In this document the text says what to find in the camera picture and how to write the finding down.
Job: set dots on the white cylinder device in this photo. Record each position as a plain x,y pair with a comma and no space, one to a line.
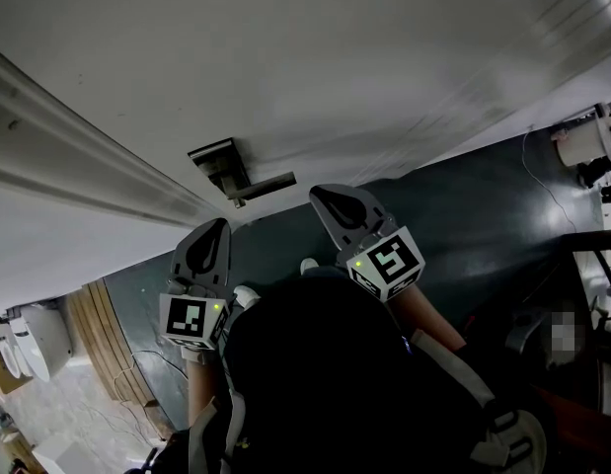
581,141

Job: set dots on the wooden slat panel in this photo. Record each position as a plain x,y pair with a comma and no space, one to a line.
102,334

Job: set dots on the white cabinet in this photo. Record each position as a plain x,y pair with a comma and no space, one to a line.
58,454

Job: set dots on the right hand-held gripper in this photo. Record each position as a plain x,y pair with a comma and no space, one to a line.
389,264

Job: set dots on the red-brown furniture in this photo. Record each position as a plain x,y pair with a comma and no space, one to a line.
576,408

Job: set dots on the small black device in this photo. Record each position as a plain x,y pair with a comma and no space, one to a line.
598,173

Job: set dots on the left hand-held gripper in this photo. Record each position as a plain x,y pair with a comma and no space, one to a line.
186,319

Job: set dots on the person's left white shoe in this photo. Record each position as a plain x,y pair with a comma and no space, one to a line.
247,296

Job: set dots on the person's blue jeans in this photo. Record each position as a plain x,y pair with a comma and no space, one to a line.
329,273

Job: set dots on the person's right white shoe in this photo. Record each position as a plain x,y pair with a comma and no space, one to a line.
309,264

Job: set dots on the white rounded appliance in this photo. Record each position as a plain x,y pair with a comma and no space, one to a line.
48,343

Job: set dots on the white door frame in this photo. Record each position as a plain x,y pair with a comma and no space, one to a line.
88,156

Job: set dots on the person's white shoe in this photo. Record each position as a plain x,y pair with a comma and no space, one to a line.
309,264
247,296

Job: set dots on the person's left forearm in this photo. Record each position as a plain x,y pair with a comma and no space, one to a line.
201,393

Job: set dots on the black metal frame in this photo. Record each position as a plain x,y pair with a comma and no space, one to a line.
581,242

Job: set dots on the dark door lock plate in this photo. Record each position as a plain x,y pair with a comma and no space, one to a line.
216,161

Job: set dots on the cardboard box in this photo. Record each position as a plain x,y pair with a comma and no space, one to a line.
4,378

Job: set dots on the person's black shirt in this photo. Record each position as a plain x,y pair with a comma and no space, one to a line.
334,388

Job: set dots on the person's right forearm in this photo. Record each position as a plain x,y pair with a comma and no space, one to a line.
423,314

